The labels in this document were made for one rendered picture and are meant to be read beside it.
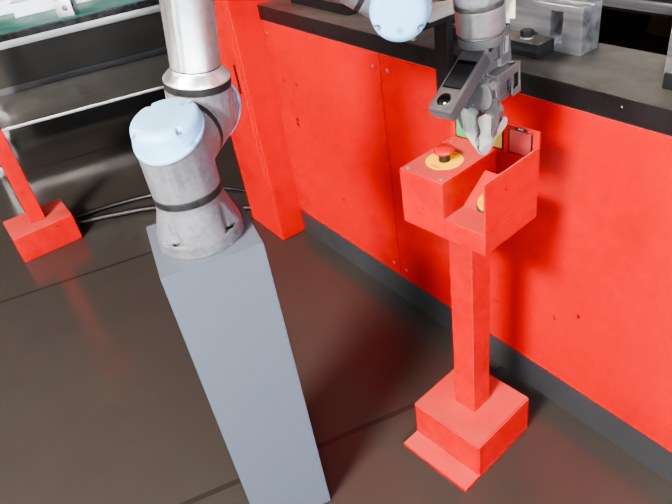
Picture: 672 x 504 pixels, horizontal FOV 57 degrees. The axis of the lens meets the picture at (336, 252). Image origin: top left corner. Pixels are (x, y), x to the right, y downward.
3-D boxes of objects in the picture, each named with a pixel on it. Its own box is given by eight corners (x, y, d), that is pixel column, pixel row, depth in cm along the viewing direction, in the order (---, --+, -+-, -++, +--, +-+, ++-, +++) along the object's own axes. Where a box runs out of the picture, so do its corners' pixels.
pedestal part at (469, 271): (455, 400, 154) (447, 220, 122) (470, 386, 157) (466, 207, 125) (474, 412, 150) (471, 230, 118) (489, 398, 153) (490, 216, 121)
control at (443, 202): (403, 220, 124) (396, 139, 114) (454, 186, 132) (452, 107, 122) (485, 256, 111) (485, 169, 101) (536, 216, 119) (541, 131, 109)
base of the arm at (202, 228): (167, 270, 102) (147, 221, 96) (154, 227, 114) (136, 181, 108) (253, 241, 105) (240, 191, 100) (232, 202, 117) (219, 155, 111)
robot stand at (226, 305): (261, 532, 146) (159, 278, 101) (241, 472, 160) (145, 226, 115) (331, 500, 150) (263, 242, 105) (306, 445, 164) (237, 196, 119)
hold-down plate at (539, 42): (434, 36, 147) (433, 23, 145) (450, 29, 149) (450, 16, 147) (537, 59, 126) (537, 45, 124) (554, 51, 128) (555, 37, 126)
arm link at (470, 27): (484, 17, 88) (440, 11, 94) (486, 47, 91) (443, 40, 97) (515, -3, 92) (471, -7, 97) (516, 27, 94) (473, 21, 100)
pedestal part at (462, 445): (403, 445, 159) (400, 415, 152) (465, 388, 171) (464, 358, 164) (465, 493, 146) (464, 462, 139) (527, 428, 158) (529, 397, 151)
